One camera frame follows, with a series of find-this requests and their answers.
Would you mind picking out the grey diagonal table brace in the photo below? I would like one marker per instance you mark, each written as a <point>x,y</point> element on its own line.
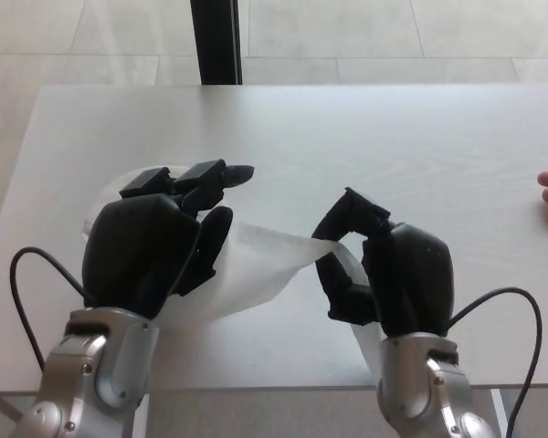
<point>9,406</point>

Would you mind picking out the black vertical frame post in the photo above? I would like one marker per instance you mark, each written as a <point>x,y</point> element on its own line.
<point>217,41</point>

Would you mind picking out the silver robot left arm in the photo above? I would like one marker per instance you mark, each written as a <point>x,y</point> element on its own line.
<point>96,374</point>

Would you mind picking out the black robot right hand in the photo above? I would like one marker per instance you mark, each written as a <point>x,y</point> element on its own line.
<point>415,283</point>

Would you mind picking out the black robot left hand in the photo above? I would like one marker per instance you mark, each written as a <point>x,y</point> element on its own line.
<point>128,246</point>

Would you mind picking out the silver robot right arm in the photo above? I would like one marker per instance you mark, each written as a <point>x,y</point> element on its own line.
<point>429,388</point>

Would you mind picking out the white metal table leg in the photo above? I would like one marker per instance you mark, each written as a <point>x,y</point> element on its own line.
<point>500,410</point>
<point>147,420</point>

